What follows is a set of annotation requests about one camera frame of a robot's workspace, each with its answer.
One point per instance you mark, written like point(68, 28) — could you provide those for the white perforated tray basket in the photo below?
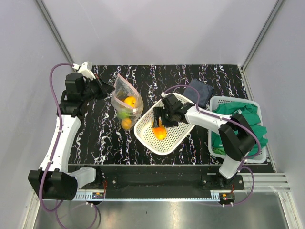
point(164, 126)

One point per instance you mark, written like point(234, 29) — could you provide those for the yellow fake orange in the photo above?
point(131, 101)

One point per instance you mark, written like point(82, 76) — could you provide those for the orange fake mango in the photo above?
point(160, 132)

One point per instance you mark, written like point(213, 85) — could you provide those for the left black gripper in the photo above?
point(105, 89)

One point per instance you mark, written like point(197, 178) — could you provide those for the clear zip top bag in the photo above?
point(122, 90)

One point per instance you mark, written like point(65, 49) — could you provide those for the green cloth garment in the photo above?
point(249, 111)

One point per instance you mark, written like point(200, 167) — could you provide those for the green fake lime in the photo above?
point(123, 115)

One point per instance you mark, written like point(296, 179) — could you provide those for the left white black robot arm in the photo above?
point(52, 180)

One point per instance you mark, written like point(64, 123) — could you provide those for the folded navy blue cloth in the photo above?
point(205, 92)

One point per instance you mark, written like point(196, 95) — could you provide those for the small orange fake tangerine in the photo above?
point(126, 123)

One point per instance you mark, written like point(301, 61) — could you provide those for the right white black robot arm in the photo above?
point(236, 135)

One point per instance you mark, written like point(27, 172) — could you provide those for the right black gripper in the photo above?
point(159, 111)

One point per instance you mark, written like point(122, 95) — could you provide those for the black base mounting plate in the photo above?
point(113, 181)

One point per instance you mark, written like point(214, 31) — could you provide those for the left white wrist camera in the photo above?
point(85, 69)

